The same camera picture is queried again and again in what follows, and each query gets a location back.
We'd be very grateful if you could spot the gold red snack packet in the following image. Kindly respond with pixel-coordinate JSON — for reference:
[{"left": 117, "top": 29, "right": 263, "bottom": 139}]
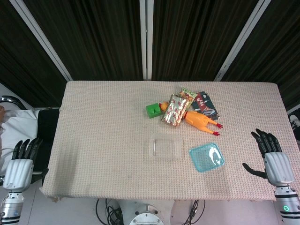
[{"left": 160, "top": 93, "right": 190, "bottom": 128}]

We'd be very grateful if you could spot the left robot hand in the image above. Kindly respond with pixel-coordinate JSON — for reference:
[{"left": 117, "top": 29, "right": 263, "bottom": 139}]
[{"left": 2, "top": 138, "right": 50, "bottom": 191}]

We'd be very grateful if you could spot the dark pleated curtain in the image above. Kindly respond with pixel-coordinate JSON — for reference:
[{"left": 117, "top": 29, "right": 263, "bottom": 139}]
[{"left": 0, "top": 0, "right": 300, "bottom": 111}]

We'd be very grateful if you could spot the orange rubber chicken toy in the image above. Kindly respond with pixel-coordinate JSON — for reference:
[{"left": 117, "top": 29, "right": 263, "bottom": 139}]
[{"left": 158, "top": 101, "right": 224, "bottom": 137}]

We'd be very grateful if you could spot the beige waffle tablecloth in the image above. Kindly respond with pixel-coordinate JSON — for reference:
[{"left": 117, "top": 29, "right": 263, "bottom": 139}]
[{"left": 39, "top": 80, "right": 300, "bottom": 203}]

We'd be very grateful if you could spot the dark blue snack packet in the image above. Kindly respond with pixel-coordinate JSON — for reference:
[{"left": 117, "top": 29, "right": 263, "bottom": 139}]
[{"left": 192, "top": 91, "right": 221, "bottom": 120}]

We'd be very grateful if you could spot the green snack packet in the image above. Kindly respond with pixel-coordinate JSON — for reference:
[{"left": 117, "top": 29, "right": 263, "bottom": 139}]
[{"left": 179, "top": 87, "right": 197, "bottom": 110}]

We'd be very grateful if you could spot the person in white shirt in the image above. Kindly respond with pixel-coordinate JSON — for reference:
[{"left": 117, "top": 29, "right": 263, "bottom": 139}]
[{"left": 0, "top": 105, "right": 41, "bottom": 175}]

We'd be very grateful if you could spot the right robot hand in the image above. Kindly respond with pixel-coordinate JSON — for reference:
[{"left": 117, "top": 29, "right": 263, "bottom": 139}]
[{"left": 242, "top": 128, "right": 295, "bottom": 188}]

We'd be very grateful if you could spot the black cable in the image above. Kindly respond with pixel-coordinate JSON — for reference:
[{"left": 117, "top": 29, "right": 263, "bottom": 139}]
[
  {"left": 95, "top": 198, "right": 121, "bottom": 225},
  {"left": 184, "top": 199, "right": 207, "bottom": 225}
]

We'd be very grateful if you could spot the teal plastic lid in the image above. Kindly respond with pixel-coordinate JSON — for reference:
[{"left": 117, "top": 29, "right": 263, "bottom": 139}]
[{"left": 189, "top": 142, "right": 226, "bottom": 173}]

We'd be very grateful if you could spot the clear plastic container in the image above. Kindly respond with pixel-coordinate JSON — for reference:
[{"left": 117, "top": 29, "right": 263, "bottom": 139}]
[{"left": 143, "top": 132, "right": 184, "bottom": 161}]

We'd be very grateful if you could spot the black white printed board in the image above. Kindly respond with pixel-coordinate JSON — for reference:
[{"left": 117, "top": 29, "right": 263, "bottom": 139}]
[{"left": 286, "top": 109, "right": 300, "bottom": 142}]

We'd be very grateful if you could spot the white frame post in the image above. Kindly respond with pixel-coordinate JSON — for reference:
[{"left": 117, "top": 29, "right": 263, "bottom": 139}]
[
  {"left": 9, "top": 0, "right": 73, "bottom": 82},
  {"left": 139, "top": 0, "right": 153, "bottom": 81},
  {"left": 213, "top": 0, "right": 272, "bottom": 82}
]

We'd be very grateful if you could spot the black chair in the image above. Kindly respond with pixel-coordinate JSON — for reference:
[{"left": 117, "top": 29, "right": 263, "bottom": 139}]
[{"left": 30, "top": 107, "right": 60, "bottom": 186}]

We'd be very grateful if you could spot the green building block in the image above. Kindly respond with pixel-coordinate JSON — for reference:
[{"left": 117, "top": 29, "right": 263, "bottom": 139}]
[{"left": 145, "top": 102, "right": 163, "bottom": 120}]

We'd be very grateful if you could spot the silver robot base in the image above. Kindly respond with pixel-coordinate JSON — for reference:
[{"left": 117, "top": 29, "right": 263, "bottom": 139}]
[{"left": 117, "top": 200, "right": 174, "bottom": 225}]

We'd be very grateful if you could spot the metal chair rail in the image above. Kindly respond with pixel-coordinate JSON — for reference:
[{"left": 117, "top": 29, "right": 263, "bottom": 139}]
[{"left": 0, "top": 95, "right": 27, "bottom": 111}]

